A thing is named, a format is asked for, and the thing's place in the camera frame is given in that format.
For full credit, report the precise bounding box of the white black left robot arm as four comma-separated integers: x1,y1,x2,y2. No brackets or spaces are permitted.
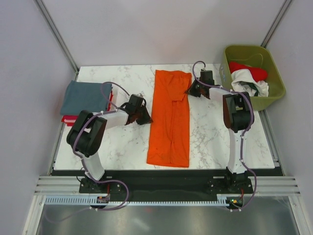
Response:
67,94,153,192

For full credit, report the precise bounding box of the folded red t-shirt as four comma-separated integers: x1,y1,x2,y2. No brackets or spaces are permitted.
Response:
61,91,113,126

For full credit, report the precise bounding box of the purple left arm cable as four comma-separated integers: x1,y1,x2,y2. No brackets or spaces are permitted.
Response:
73,82,132,211

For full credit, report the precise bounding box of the folded grey-blue t-shirt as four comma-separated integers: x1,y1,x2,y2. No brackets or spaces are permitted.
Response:
60,81,112,116

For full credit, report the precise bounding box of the folded pink t-shirt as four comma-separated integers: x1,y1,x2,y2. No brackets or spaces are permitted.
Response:
63,116,77,123

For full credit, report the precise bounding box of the left aluminium frame post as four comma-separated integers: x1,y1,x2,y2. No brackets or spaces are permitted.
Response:
34,0,79,74

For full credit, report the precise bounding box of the white slotted cable duct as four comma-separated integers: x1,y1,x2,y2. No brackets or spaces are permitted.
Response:
45,194,243,207

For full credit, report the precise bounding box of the white garment in bin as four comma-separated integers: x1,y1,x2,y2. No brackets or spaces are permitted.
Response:
231,69,269,97

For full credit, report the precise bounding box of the red garment in bin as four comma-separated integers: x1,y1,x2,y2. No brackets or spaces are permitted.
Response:
229,62,268,82

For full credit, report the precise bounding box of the right aluminium frame post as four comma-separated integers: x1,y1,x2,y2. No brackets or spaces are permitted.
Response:
260,0,294,48

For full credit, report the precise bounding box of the orange t-shirt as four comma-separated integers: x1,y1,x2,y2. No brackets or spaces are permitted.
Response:
147,70,191,168

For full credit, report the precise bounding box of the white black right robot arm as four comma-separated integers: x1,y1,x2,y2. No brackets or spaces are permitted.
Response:
185,69,254,193

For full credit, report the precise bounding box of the aluminium frame post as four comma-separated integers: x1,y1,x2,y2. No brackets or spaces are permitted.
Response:
260,0,294,48
34,0,79,74

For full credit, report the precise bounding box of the olive green plastic bin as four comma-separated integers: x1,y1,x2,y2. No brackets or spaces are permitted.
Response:
219,45,286,111

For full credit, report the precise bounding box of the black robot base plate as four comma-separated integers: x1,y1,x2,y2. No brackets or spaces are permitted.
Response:
79,169,253,201

